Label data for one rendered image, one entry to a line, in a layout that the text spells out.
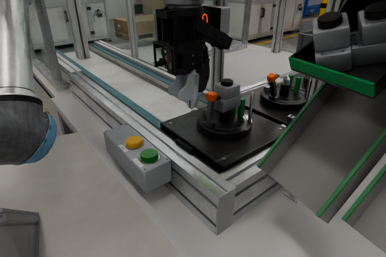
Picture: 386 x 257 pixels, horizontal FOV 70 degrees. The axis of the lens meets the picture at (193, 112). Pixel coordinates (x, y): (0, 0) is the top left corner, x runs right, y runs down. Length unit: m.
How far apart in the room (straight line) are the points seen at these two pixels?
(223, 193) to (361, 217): 0.22
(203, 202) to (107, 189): 0.26
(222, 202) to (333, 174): 0.20
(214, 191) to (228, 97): 0.23
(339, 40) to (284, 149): 0.21
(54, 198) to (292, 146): 0.54
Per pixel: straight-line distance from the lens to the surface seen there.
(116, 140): 0.69
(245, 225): 0.62
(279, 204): 0.68
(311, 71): 0.43
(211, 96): 0.62
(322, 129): 0.54
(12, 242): 0.51
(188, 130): 0.69
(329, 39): 0.42
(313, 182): 0.50
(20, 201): 0.76
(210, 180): 0.56
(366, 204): 0.49
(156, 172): 0.60
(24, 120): 0.64
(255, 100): 0.87
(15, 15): 0.75
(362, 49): 0.43
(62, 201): 0.72
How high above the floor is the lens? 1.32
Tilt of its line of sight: 27 degrees down
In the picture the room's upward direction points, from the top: straight up
